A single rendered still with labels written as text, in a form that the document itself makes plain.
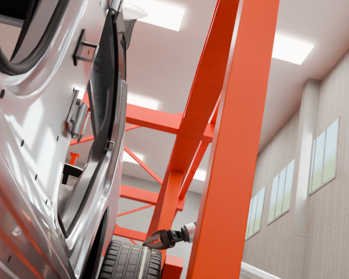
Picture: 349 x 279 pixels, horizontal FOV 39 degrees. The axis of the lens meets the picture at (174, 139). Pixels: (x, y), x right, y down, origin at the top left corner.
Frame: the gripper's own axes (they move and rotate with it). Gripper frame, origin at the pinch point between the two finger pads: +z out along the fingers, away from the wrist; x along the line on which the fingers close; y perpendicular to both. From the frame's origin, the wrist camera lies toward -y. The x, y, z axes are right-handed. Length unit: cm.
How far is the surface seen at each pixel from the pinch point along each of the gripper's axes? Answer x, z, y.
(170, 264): -15.7, -4.3, -27.7
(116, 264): -9.9, 16.5, -26.6
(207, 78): 147, -104, 128
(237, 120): 24, -39, -62
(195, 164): 173, -151, 425
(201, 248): -18, -10, -62
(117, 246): -1.5, 13.6, -18.9
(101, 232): 14.7, 17.1, 17.9
